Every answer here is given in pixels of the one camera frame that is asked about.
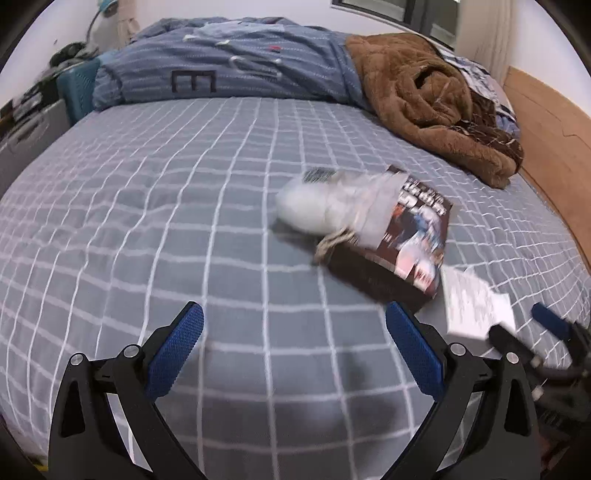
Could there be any blue desk lamp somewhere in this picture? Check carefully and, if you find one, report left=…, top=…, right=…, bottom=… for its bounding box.
left=85, top=0, right=116, bottom=51

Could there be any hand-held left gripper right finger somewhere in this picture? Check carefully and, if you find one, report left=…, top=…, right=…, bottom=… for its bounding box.
left=385, top=301, right=541, bottom=480

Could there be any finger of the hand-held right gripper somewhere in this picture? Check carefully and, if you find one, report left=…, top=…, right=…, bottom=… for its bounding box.
left=489, top=324, right=573, bottom=377
left=531, top=302, right=591, bottom=365

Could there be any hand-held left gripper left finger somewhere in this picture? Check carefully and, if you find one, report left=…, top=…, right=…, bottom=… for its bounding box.
left=48, top=301, right=206, bottom=480

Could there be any window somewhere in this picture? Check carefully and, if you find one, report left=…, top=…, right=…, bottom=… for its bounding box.
left=331, top=0, right=462, bottom=44

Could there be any teal plastic box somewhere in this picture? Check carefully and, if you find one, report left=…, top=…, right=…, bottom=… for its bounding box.
left=56, top=62, right=100, bottom=123

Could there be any blue patterned pillow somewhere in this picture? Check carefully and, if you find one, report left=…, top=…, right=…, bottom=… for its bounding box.
left=438, top=44, right=520, bottom=139

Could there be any grey cabinet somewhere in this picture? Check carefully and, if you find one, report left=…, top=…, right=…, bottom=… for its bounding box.
left=0, top=99, right=70, bottom=195

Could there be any dark cloth pile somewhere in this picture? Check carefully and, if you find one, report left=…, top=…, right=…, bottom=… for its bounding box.
left=46, top=41, right=93, bottom=70

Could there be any grey checked bed mattress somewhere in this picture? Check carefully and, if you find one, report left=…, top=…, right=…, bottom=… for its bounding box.
left=0, top=95, right=591, bottom=480

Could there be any brown fleece blanket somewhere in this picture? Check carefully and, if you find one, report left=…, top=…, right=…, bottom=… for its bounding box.
left=345, top=32, right=525, bottom=189

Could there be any blue striped quilt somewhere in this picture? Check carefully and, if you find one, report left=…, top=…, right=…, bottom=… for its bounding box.
left=92, top=17, right=375, bottom=112

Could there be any wooden headboard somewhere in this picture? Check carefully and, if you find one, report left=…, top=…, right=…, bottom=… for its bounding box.
left=501, top=66, right=591, bottom=273

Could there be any white paper sheet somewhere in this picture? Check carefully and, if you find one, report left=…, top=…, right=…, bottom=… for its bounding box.
left=441, top=267, right=517, bottom=340

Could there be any white plastic bag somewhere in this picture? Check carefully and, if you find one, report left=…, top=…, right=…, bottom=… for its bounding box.
left=276, top=168, right=407, bottom=245

